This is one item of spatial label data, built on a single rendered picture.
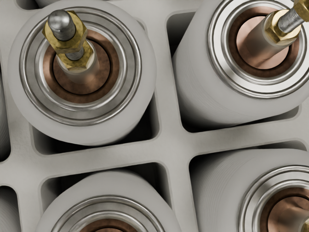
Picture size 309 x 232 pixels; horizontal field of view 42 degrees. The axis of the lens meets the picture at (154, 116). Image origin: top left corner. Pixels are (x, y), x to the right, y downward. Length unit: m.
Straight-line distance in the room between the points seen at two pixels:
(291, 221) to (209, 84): 0.10
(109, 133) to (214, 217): 0.09
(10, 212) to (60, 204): 0.11
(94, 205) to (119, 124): 0.05
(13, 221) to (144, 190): 0.14
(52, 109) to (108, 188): 0.06
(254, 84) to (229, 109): 0.02
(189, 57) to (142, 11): 0.09
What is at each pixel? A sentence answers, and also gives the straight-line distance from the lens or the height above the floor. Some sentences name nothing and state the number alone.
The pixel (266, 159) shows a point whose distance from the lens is 0.27.
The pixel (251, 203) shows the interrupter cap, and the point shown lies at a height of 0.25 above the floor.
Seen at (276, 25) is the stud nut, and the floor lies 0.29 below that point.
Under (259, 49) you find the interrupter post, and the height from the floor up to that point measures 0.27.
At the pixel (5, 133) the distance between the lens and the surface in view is 0.37.
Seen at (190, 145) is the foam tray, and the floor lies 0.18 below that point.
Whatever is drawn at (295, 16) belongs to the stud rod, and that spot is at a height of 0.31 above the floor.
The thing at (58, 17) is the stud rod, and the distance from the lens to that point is 0.17.
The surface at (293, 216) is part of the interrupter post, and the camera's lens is 0.26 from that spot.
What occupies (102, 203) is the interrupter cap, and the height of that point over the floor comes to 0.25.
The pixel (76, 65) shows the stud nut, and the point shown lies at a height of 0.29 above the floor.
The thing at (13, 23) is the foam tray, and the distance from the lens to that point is 0.35.
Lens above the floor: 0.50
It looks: 83 degrees down
